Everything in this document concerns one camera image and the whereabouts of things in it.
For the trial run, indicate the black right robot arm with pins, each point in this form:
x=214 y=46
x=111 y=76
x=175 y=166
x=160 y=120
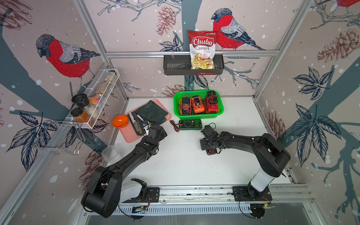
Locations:
x=271 y=155

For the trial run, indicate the red multimeter with leads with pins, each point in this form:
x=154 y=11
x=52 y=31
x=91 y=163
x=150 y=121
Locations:
x=211 y=105

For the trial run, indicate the pink cutting board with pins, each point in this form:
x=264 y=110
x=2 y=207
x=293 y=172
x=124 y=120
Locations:
x=129 y=132

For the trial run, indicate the black-lid spice jar rear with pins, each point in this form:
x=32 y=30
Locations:
x=81 y=100

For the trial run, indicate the black-lid spice jar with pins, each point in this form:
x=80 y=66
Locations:
x=81 y=100
x=80 y=115

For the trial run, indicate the Chuba cassava chips bag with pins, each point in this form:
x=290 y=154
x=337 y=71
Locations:
x=202 y=47

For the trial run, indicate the small black multimeter with leads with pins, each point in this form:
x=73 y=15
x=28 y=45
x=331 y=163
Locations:
x=212 y=96

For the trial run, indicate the dark green multimeter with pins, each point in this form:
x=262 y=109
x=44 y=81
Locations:
x=186 y=125

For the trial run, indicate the small orange-black multimeter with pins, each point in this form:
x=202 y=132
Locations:
x=185 y=106

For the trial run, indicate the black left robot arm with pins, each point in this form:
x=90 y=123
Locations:
x=103 y=193

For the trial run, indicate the black rectangular case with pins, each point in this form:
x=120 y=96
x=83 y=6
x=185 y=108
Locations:
x=207 y=148

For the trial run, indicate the knife on cutting board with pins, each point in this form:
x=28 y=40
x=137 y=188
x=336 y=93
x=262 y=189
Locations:
x=135 y=124

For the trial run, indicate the orange plastic bowl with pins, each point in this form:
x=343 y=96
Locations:
x=120 y=121

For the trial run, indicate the large orange multimeter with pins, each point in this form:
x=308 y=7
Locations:
x=197 y=105

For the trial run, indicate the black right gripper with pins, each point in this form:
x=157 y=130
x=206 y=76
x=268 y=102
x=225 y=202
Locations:
x=203 y=147

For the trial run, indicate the clear plastic cup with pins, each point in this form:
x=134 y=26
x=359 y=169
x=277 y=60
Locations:
x=111 y=154

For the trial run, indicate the black wall-mounted basket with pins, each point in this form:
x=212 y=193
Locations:
x=178 y=65

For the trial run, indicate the white wire spice rack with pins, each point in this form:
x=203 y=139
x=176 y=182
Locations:
x=98 y=94

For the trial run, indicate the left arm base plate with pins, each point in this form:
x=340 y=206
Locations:
x=149 y=194

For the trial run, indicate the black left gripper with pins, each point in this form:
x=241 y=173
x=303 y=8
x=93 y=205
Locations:
x=162 y=135

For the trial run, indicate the dark green cloth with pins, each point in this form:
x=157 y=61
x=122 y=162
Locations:
x=152 y=112

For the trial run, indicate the black-lid spice jar front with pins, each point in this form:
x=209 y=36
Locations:
x=80 y=115

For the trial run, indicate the green plastic basket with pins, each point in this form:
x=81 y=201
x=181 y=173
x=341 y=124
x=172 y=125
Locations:
x=202 y=93

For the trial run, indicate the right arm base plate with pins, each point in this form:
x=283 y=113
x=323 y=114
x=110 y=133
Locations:
x=247 y=193

